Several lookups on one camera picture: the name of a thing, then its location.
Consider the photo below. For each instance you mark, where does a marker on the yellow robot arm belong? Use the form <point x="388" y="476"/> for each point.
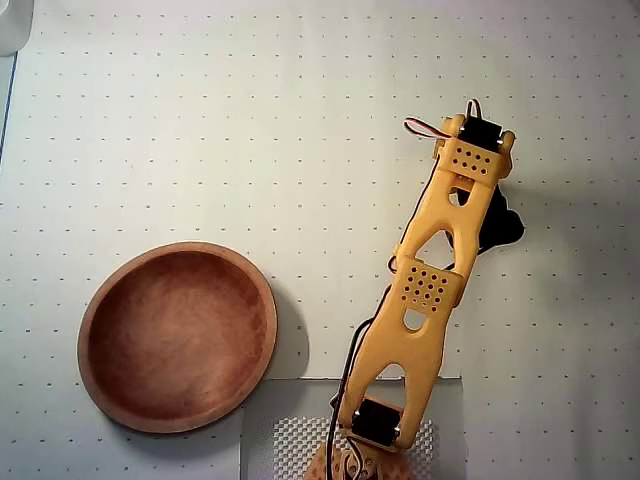
<point x="425" y="350"/>

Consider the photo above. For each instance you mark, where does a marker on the orange robot base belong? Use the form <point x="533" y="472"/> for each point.
<point x="360" y="465"/>

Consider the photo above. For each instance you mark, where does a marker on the round wooden bowl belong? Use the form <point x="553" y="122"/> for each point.
<point x="175" y="340"/>

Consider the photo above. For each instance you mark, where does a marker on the white dotted mat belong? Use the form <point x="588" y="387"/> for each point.
<point x="250" y="150"/>

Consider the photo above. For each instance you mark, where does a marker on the silver checkered base mat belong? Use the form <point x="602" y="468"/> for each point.
<point x="300" y="440"/>

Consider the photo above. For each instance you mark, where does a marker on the white container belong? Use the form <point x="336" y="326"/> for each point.
<point x="10" y="25"/>

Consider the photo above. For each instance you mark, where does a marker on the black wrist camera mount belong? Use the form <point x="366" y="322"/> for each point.
<point x="502" y="225"/>

